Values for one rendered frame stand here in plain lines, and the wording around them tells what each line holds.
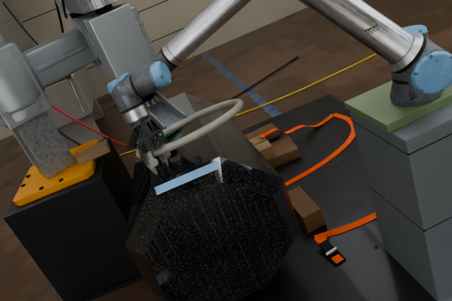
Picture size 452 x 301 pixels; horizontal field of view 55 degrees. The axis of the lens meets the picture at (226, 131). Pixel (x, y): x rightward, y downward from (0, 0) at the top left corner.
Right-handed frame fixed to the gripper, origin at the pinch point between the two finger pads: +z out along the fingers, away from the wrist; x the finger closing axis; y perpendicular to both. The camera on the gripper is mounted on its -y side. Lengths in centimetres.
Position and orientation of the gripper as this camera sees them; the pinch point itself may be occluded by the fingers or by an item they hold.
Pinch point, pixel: (159, 168)
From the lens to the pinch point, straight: 165.5
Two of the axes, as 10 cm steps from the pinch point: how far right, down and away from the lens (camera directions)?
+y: 7.2, -1.9, -6.7
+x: 5.5, -4.3, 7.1
